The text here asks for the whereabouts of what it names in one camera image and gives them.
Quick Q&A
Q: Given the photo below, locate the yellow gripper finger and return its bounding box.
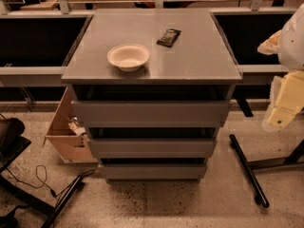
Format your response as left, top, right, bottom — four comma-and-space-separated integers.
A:
265, 70, 304, 129

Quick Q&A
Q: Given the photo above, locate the grey drawer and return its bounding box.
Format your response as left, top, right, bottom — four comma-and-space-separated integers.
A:
98, 164, 207, 180
71, 101, 229, 128
88, 139, 217, 159

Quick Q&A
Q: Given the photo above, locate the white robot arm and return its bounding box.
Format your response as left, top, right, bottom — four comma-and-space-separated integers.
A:
257, 5, 304, 131

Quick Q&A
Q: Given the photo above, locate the grey drawer cabinet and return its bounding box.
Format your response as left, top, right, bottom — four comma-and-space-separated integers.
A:
61, 7, 243, 184

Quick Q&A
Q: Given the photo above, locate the grey bottom drawer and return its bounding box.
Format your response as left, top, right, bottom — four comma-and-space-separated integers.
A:
98, 164, 207, 180

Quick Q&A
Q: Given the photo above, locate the grey top drawer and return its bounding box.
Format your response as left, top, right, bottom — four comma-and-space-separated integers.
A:
71, 101, 229, 128

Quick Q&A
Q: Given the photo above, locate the black stand leg right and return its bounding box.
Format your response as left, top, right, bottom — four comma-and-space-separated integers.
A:
229, 134, 304, 208

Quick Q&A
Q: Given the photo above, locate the black stand leg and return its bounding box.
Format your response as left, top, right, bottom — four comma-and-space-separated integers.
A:
41, 170, 94, 228
229, 134, 304, 208

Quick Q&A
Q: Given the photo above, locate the black snack packet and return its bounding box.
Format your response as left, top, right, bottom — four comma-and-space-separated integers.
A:
157, 28, 181, 48

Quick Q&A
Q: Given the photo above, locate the white paper bowl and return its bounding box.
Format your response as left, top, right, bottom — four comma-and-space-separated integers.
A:
107, 44, 150, 72

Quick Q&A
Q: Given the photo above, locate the wooden box on floor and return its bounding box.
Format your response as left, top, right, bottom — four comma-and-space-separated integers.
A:
46, 89, 97, 163

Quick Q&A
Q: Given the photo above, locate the black stand leg left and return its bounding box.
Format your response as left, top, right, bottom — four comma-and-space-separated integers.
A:
41, 170, 94, 228

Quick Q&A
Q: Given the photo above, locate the black chair left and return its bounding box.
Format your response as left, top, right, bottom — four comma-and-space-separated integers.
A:
0, 118, 54, 228

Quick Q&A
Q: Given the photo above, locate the black cable on floor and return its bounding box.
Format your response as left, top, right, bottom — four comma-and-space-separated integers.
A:
5, 164, 58, 199

